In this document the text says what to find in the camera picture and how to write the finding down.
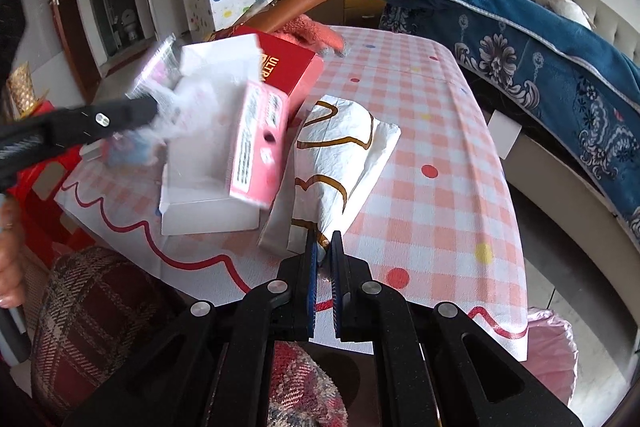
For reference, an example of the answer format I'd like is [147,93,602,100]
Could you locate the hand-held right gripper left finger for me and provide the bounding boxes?
[62,229,321,427]

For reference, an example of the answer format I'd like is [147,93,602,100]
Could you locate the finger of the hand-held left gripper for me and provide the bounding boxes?
[0,98,158,172]

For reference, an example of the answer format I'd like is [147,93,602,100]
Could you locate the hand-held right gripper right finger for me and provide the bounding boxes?
[329,231,583,427]

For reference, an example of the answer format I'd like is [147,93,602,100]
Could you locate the clear plastic wrapper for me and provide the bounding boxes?
[107,34,236,168]

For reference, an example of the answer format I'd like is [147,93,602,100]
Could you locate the white paper bag brown lines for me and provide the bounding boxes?
[257,96,402,258]

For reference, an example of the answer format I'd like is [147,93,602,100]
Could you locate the pink cardboard box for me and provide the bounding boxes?
[160,81,291,235]

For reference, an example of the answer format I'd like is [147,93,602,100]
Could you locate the red cardboard box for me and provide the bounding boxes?
[180,26,326,118]

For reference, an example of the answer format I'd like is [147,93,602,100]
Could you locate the pink plastic bag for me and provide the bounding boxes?
[520,307,578,408]

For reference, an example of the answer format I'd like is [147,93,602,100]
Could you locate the person's left hand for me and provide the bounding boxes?
[0,197,26,308]

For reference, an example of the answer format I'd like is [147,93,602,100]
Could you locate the gold foil decoration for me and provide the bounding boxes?
[5,62,51,115]

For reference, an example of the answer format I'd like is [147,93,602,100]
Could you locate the red plaid trousers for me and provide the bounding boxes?
[30,247,351,427]

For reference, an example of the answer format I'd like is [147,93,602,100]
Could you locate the white toilet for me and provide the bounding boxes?
[120,9,141,42]

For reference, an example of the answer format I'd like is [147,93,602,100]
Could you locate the red plastic stool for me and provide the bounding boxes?
[0,102,96,258]

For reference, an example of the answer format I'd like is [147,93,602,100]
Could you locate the brown wooden door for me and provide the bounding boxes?
[47,0,101,102]

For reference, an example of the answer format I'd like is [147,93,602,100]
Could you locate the pink checkered tablecloth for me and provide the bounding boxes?
[55,24,531,363]

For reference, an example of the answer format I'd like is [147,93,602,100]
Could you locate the white paper sheet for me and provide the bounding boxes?
[487,112,523,158]

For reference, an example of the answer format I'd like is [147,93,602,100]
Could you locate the orange fluffy glove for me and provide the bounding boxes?
[272,14,346,58]

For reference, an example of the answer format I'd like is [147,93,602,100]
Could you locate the blue floral blanket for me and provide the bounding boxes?
[364,0,640,233]

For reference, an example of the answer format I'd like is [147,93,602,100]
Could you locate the white pillow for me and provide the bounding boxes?
[542,0,593,30]

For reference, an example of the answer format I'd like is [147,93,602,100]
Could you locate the beige upholstered bed frame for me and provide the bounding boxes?
[487,0,640,293]

